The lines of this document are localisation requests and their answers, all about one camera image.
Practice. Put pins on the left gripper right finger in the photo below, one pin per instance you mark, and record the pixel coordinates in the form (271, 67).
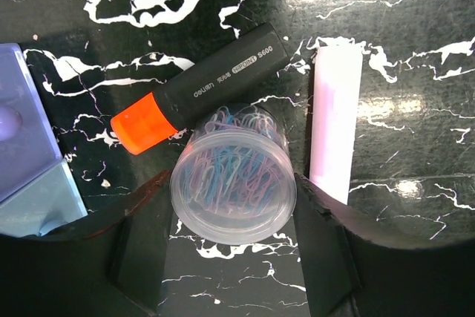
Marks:
(353, 266)

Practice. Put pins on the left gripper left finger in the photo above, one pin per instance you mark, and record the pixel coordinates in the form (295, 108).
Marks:
(109, 263)

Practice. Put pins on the purple plastic drawer box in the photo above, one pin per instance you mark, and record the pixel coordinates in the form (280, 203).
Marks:
(28, 145)

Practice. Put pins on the round clear plastic container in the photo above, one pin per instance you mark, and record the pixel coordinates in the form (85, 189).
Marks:
(234, 183)

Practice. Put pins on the orange cap black marker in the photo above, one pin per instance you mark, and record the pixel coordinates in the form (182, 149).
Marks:
(205, 86)

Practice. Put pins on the pink purple pen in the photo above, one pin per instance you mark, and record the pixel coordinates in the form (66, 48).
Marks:
(336, 86)

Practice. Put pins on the light blue drawer box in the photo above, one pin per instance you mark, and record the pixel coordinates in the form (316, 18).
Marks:
(48, 202)

